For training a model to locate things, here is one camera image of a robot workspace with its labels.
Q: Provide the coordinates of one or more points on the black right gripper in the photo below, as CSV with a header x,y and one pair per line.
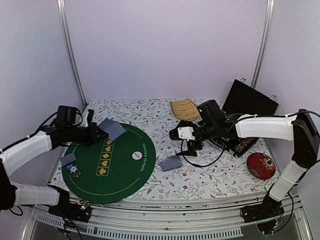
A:
x,y
191,146

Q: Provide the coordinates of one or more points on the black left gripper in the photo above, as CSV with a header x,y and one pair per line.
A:
x,y
93,138

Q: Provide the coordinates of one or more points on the blue patterned card deck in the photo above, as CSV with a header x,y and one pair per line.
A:
x,y
170,163

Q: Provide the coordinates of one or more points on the white dealer button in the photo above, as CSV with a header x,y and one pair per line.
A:
x,y
137,155

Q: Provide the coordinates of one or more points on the poker chip stack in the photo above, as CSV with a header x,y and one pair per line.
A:
x,y
75,172

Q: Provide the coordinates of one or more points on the blue small blind button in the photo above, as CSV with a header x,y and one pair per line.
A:
x,y
70,166

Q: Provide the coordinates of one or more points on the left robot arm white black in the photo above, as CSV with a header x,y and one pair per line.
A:
x,y
47,137

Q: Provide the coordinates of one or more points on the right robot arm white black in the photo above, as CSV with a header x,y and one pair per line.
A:
x,y
298,128

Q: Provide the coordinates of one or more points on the round green poker mat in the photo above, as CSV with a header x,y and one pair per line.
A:
x,y
108,171

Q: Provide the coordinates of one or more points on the woven bamboo tray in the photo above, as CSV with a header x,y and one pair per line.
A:
x,y
184,110

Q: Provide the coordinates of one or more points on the red floral round cushion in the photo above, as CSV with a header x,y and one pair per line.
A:
x,y
261,166

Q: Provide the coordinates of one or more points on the black poker chip case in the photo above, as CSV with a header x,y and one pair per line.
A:
x,y
246,100

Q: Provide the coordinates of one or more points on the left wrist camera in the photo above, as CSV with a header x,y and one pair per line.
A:
x,y
87,118

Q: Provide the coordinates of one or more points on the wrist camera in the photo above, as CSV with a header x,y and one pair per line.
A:
x,y
182,133
87,118

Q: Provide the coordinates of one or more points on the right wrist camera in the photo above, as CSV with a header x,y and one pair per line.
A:
x,y
182,133

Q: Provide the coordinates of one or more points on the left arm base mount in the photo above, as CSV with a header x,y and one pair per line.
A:
x,y
66,209

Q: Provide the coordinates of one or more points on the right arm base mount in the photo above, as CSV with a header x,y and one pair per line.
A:
x,y
268,208

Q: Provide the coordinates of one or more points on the left aluminium frame post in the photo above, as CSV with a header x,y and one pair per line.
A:
x,y
62,12

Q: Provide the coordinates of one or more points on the aluminium frame post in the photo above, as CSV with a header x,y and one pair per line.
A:
x,y
270,4
62,12

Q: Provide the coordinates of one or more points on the right aluminium frame post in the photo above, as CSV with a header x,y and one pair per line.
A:
x,y
270,4

